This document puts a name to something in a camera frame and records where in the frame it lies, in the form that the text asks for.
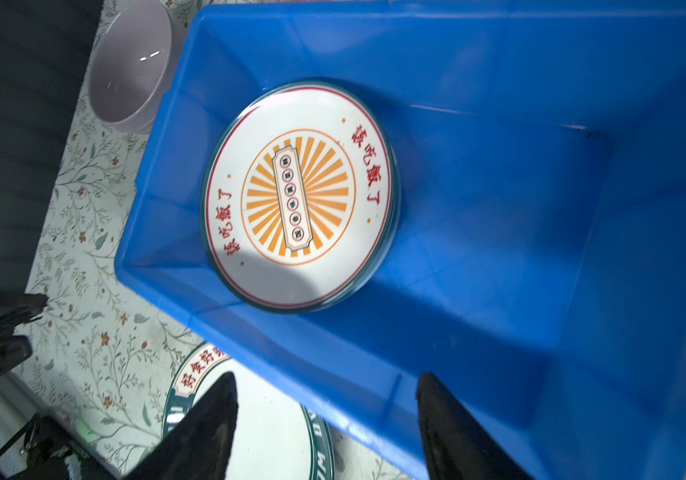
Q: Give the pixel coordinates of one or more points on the white plate orange sunburst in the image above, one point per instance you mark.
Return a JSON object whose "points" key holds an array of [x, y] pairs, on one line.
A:
{"points": [[301, 199]]}

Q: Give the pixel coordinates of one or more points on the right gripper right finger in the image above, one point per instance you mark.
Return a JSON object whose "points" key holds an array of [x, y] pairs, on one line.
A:
{"points": [[455, 444]]}

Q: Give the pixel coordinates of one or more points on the white plate green rim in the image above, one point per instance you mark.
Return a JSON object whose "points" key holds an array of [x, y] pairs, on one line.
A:
{"points": [[276, 437]]}

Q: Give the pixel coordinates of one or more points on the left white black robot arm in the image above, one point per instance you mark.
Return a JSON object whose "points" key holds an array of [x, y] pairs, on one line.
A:
{"points": [[50, 450]]}

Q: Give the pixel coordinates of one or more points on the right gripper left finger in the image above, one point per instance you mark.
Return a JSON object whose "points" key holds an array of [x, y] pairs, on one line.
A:
{"points": [[200, 446]]}

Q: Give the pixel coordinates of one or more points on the pink ceramic bowl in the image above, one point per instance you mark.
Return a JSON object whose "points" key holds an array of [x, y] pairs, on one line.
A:
{"points": [[134, 65]]}

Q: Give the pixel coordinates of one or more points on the blue plastic bin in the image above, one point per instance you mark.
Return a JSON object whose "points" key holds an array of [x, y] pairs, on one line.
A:
{"points": [[539, 263]]}

